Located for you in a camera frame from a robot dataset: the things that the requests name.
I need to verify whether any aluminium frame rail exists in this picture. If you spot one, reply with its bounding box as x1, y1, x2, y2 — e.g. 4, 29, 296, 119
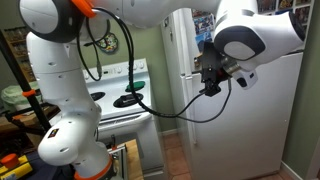
106, 143, 129, 180

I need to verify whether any white fridge door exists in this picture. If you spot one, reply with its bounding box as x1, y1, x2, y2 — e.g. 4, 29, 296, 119
181, 51, 304, 180

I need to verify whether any yellow emergency stop box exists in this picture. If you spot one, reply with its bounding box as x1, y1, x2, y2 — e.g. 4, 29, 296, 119
0, 154, 34, 180

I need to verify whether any large black stove burner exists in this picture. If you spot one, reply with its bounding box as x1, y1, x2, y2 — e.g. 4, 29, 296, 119
112, 92, 145, 109

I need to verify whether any small black red tool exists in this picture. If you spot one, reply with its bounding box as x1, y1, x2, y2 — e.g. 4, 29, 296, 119
110, 134, 118, 151

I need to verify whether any white electric stove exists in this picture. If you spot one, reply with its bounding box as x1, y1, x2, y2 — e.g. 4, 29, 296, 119
49, 58, 166, 180

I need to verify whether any thick black corrugated cable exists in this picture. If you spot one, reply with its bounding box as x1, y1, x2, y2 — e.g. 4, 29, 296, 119
89, 7, 206, 119

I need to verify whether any colourful decorative wall plate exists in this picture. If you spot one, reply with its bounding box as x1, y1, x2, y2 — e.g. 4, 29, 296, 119
96, 32, 120, 55

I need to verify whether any crowd scene photo magnet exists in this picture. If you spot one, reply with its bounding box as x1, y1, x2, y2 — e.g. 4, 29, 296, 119
192, 9, 213, 18

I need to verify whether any dark red photo magnet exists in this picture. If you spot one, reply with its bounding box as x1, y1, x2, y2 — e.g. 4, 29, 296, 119
293, 5, 311, 26

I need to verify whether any brown gold photo magnet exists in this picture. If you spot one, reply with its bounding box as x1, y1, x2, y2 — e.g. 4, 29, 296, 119
278, 0, 294, 10

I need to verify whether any bin with green bag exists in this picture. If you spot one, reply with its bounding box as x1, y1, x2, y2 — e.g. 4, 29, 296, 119
0, 84, 44, 113

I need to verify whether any dark blue bag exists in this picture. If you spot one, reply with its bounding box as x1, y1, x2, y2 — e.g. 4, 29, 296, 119
26, 151, 76, 180

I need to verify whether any black tripod pole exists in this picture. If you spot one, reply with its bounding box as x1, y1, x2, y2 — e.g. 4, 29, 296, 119
0, 29, 53, 133

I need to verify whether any small black stove burner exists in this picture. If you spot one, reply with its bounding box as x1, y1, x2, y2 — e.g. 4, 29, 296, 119
89, 91, 106, 102

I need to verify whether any wooden table top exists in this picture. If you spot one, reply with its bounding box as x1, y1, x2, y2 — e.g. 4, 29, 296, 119
124, 138, 145, 180

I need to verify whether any orange pole clamp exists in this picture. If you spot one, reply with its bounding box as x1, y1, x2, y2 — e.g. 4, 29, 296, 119
21, 89, 37, 98

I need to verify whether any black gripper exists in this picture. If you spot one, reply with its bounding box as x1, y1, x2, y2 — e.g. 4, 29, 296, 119
200, 41, 233, 84

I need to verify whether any blue white landscape magnet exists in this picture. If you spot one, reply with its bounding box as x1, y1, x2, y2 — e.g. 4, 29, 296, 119
195, 32, 214, 53

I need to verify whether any blue sky photo magnet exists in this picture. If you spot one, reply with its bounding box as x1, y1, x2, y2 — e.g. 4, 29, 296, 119
274, 8, 294, 16

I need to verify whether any green spoon rest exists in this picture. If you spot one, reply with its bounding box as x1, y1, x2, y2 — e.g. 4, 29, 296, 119
125, 80, 147, 93

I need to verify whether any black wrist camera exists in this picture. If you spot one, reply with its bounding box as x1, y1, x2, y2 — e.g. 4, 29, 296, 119
198, 81, 223, 98

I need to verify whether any dark bottle opener magnet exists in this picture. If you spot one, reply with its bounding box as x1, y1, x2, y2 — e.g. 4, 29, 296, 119
193, 53, 204, 68

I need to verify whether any red emergency stop button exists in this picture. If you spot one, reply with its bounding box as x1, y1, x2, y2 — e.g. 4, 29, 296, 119
0, 153, 20, 169

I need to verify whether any dark brown photo magnet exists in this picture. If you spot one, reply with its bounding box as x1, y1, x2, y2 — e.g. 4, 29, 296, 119
257, 0, 277, 14

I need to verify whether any thin black cable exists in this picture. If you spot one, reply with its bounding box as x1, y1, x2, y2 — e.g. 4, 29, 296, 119
176, 78, 233, 124
76, 16, 113, 83

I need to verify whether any wooden spice rack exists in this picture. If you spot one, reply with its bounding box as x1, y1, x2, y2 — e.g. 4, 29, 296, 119
1, 26, 37, 84

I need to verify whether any white freezer door handle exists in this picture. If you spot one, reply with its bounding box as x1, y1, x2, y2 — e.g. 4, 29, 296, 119
180, 9, 192, 78

